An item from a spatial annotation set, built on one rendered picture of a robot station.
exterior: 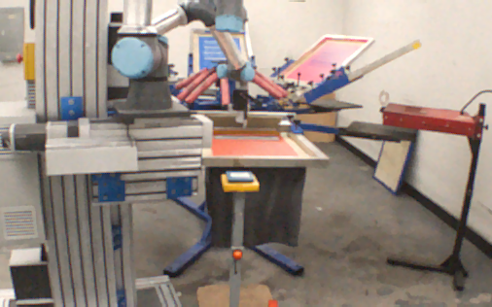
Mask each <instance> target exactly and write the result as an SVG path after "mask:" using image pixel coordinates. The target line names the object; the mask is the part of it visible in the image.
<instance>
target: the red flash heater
mask: <svg viewBox="0 0 492 307"><path fill-rule="evenodd" d="M419 111H425V112H427V113H420V112H419ZM382 118H383V120H382V124H383V125H392V126H396V127H399V128H407V129H415V130H423V131H431V132H438V133H445V134H453V135H460V136H468V137H473V135H474V136H475V137H477V128H478V123H479V118H478V117H477V116H476V115H475V114H474V117H471V116H470V115H469V114H468V113H464V115H460V112H459V111H451V110H443V109H434V108H424V107H421V106H415V105H406V104H396V103H388V104H387V107H386V108H385V109H384V110H383V112H382Z"/></svg>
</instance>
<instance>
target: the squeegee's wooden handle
mask: <svg viewBox="0 0 492 307"><path fill-rule="evenodd" d="M237 117H239V116H225V115H208V118H209V119H210V120H212V121H213V130H214V128H225V127H243V122H239V121H237V120H236V118H237ZM279 122H280V123H282V117H271V116H247V123H246V126H245V127H249V129H277V130H276V131H278V123H279Z"/></svg>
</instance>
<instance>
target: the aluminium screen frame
mask: <svg viewBox="0 0 492 307"><path fill-rule="evenodd" d="M287 134H288V135H289V136H290V137H291V138H292V139H293V140H294V141H295V142H296V143H297V144H298V145H299V146H300V147H301V148H302V149H303V150H304V151H305V152H306V153H307V154H308V155H310V156H286V155H203V154H202V167H326V168H328V167H329V159H328V158H327V157H326V156H325V155H324V154H323V153H321V152H320V151H319V150H318V149H317V148H316V147H314V146H313V145H312V144H311V143H310V142H309V141H308V140H306V139H305V138H304V137H303V136H302V135H301V134H294V133H293V132H292V131H291V133H287Z"/></svg>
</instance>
